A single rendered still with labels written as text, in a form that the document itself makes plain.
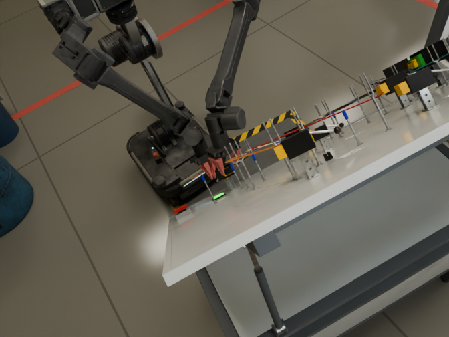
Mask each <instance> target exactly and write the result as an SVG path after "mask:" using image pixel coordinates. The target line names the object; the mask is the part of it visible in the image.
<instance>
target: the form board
mask: <svg viewBox="0 0 449 337"><path fill-rule="evenodd" d="M437 86H438V84H436V85H434V86H431V87H429V88H428V89H429V91H430V93H431V95H432V97H433V99H434V101H435V103H436V105H440V106H438V107H436V108H434V109H431V110H428V111H422V110H424V107H423V105H422V103H421V101H420V99H419V100H417V99H418V98H419V97H418V95H417V93H413V96H414V97H415V98H412V99H411V100H412V101H411V102H410V104H413V105H411V106H409V107H407V108H404V109H400V108H402V106H401V104H400V102H396V103H394V104H393V103H392V104H390V105H388V106H386V107H385V108H386V111H387V112H389V113H388V114H386V115H384V114H385V111H384V110H382V114H383V115H384V118H385V119H386V122H387V123H388V126H389V127H391V128H392V129H391V130H389V131H387V132H385V131H386V126H385V124H384V121H383V120H382V117H381V116H380V113H379V112H378V111H376V112H377V113H376V112H374V113H375V114H374V113H372V114H373V115H372V114H370V115H371V116H369V117H368V119H369V121H370V123H369V124H367V119H366V118H365V119H363V120H361V121H359V122H355V123H353V124H351V125H352V127H353V129H354V131H355V133H358V132H362V131H364V130H365V131H364V132H362V133H360V134H358V135H357V137H358V139H359V141H360V142H361V143H363V144H361V145H359V146H357V140H356V138H355V137H352V138H349V137H350V136H353V135H354V134H353V132H352V130H351V128H350V126H346V127H345V128H343V129H342V130H343V132H345V133H344V134H341V132H340V134H341V135H342V136H343V137H342V138H339V134H336V133H333V134H331V136H333V137H334V138H332V139H330V138H328V141H329V143H330V145H331V147H332V148H333V150H330V151H329V152H330V153H331V154H332V156H333V159H331V160H329V161H325V159H324V156H323V154H327V153H325V152H324V149H323V147H322V145H321V143H320V141H317V142H316V143H315V145H316V147H317V148H318V149H319V150H317V151H315V153H316V155H317V157H318V159H319V161H320V162H321V163H324V164H323V165H321V166H319V167H316V166H317V161H316V160H315V157H314V156H313V153H312V152H311V150H309V151H308V153H309V155H310V157H311V159H312V161H313V163H314V165H315V167H316V169H317V171H318V172H319V173H320V174H321V175H319V176H318V177H315V178H313V179H311V180H309V179H308V178H307V176H308V175H307V173H306V171H305V169H304V167H303V165H302V163H301V161H300V159H299V157H298V156H297V157H295V158H293V159H292V160H293V161H294V163H293V166H294V167H295V170H296V171H297V174H298V175H299V176H300V177H302V178H301V179H299V180H297V181H296V180H294V181H292V178H293V177H292V175H291V173H290V171H289V172H288V167H287V165H286V163H285V161H284V159H283V160H280V161H279V162H276V163H275V164H272V165H271V166H268V167H267V168H265V169H263V170H262V173H263V174H264V176H265V178H266V179H267V180H266V181H264V182H263V178H261V174H260V172H257V173H255V174H253V175H251V178H252V180H253V182H254V184H255V186H256V187H258V188H257V189H255V190H253V186H252V184H251V182H250V180H249V178H248V177H247V178H246V179H245V180H246V182H247V184H248V186H249V187H250V188H251V187H252V189H249V190H248V191H246V190H247V186H246V184H245V182H244V180H241V181H240V183H241V185H242V186H243V187H244V188H242V189H240V188H241V186H240V184H239V183H236V184H235V186H236V187H239V186H240V187H239V188H237V189H235V190H233V191H231V192H229V193H227V192H228V191H230V190H229V188H226V189H224V190H222V191H220V192H218V193H216V194H214V195H213V197H215V196H217V195H219V194H221V193H226V195H225V196H223V197H221V198H219V199H217V200H215V201H219V200H221V199H223V198H225V197H226V196H228V197H227V198H225V199H223V200H221V201H219V202H218V203H216V204H214V201H213V200H212V196H211V197H209V198H207V199H205V200H203V201H201V202H199V203H197V204H195V205H193V206H191V207H189V208H190V210H191V211H192V213H191V214H189V215H187V216H185V217H183V218H181V219H179V220H176V217H175V215H173V216H171V217H169V222H168V233H167V240H166V250H165V256H164V267H163V273H162V277H163V278H164V281H165V282H166V285H167V286H171V285H172V284H175V283H176V282H178V281H180V280H182V279H184V278H185V277H187V276H189V275H191V274H193V273H194V272H196V271H198V270H200V269H202V268H204V267H206V266H207V265H209V264H211V263H213V262H215V261H216V260H218V259H220V258H222V257H224V256H226V255H228V254H230V253H232V252H233V251H235V250H237V249H239V248H240V247H242V246H244V245H246V244H248V243H250V242H252V241H254V240H255V239H257V238H259V237H261V236H263V235H264V234H266V233H268V232H270V231H272V230H274V229H276V228H278V227H279V226H281V225H283V224H285V223H287V222H288V221H290V220H292V219H294V218H296V217H298V216H300V215H302V214H304V213H305V212H307V211H309V210H311V209H312V208H314V207H316V206H318V205H320V204H322V203H324V202H326V201H327V200H329V199H331V198H333V197H334V196H336V195H338V194H340V193H342V192H344V191H346V190H348V189H350V188H351V187H353V186H355V185H357V184H359V183H360V182H362V181H364V180H366V179H368V178H370V177H372V176H374V175H375V174H377V173H379V172H381V171H383V170H384V169H386V168H388V167H390V166H392V165H393V164H396V163H397V162H399V161H401V160H403V159H405V158H406V157H408V156H410V155H412V154H414V153H415V152H418V151H419V150H422V149H423V148H425V147H427V146H429V145H431V144H432V143H434V142H436V141H438V140H440V139H441V138H444V137H445V136H447V135H449V97H447V98H444V97H446V96H448V95H449V85H448V86H443V87H441V88H439V87H438V89H437V88H436V87H437ZM435 89H436V90H435ZM442 98H444V99H442ZM415 100H416V101H415ZM346 138H348V139H346ZM364 147H365V148H364ZM358 148H363V149H361V150H359V151H357V152H355V153H353V154H351V155H350V156H348V157H346V158H340V159H337V158H339V157H341V156H343V155H345V154H347V153H349V152H350V151H352V150H354V149H358Z"/></svg>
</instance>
